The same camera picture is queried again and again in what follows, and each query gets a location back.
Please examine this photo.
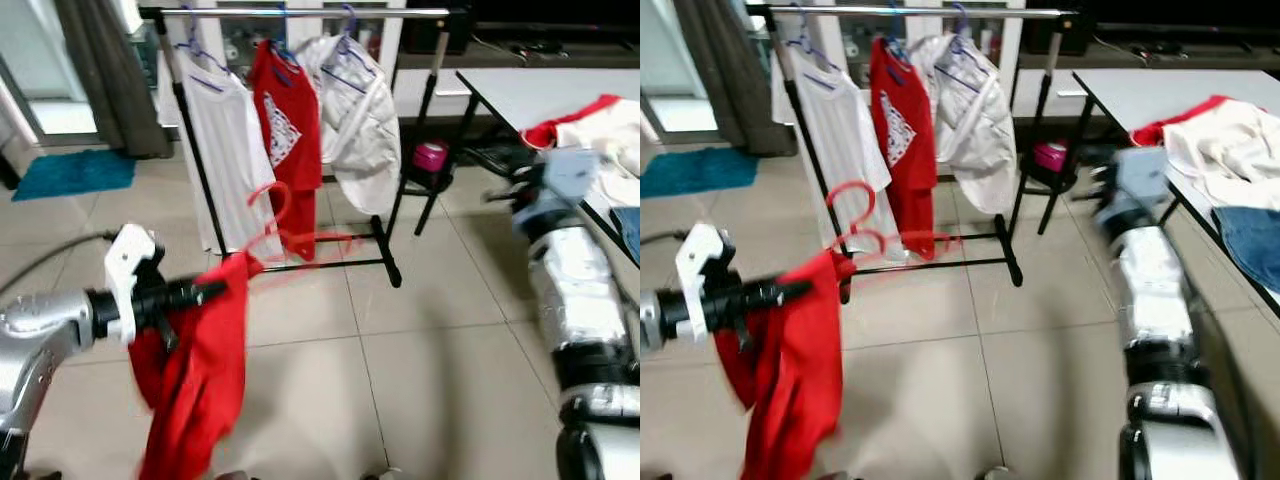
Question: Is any dark grey curtain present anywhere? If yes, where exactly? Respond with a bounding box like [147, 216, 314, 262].
[52, 0, 173, 161]
[672, 0, 793, 158]

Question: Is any red printed t-shirt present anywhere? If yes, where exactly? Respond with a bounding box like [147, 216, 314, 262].
[867, 36, 939, 263]
[247, 38, 324, 263]

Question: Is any red plastic hanger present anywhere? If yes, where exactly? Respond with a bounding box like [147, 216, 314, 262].
[242, 181, 363, 293]
[824, 181, 963, 276]

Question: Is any blue plastic hanger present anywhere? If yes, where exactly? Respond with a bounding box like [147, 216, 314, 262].
[262, 8, 303, 73]
[878, 8, 913, 69]
[178, 8, 233, 93]
[318, 3, 389, 96]
[788, 8, 843, 93]
[932, 3, 999, 96]

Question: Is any cream white garment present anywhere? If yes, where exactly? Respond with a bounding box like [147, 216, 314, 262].
[548, 97, 641, 209]
[1163, 98, 1280, 213]

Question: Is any teal floor rug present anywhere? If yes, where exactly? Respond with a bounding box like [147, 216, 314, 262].
[10, 149, 138, 203]
[640, 149, 747, 201]

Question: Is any white tank top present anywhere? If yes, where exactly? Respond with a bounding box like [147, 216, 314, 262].
[163, 58, 265, 259]
[778, 58, 893, 256]

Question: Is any white stitched jacket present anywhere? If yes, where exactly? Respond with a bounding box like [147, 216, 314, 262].
[297, 33, 404, 218]
[908, 32, 1021, 218]

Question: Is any red garment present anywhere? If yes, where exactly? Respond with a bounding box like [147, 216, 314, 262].
[1130, 94, 1233, 150]
[520, 92, 623, 153]

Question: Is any black clothes rack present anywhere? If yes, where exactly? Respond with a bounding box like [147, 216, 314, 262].
[138, 3, 473, 290]
[744, 2, 1083, 291]

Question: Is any red polo shirt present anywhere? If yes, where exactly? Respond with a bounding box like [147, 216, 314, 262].
[127, 250, 253, 480]
[714, 250, 861, 480]

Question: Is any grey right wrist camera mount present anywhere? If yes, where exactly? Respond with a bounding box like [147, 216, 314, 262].
[540, 146, 603, 209]
[1113, 146, 1173, 209]

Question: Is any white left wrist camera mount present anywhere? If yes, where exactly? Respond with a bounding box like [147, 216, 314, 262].
[104, 222, 168, 348]
[674, 222, 743, 353]

